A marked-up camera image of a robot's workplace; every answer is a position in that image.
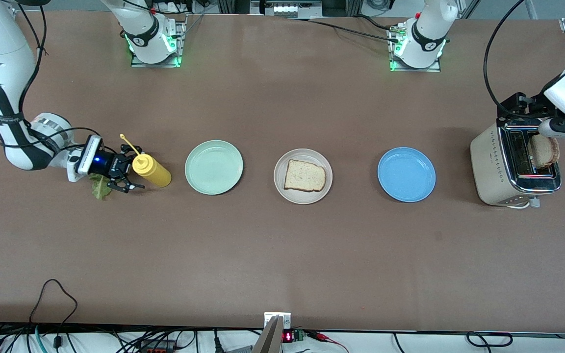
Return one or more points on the red digit display module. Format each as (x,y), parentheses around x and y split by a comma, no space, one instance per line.
(288,337)

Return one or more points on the blue plate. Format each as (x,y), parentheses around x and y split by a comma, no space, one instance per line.
(406,175)

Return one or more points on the beige chrome toaster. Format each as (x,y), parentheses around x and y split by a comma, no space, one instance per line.
(488,166)

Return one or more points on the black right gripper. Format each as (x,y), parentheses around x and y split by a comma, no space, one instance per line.
(108,164)

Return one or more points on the green lettuce leaf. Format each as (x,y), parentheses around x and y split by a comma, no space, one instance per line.
(98,191)

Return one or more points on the yellow squeeze bottle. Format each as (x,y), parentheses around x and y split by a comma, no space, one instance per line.
(157,172)

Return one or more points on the beige plate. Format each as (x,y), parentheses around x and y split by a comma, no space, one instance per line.
(282,162)

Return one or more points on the small white mounting plate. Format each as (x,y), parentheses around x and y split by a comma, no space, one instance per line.
(286,321)

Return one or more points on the white bread slice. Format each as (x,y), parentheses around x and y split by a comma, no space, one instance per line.
(545,152)
(304,175)

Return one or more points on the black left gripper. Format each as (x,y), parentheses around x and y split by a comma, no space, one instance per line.
(522,106)

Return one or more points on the black device with white lights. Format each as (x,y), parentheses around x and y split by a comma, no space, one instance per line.
(287,9)

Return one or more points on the pale green plate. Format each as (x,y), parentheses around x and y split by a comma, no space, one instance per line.
(214,167)

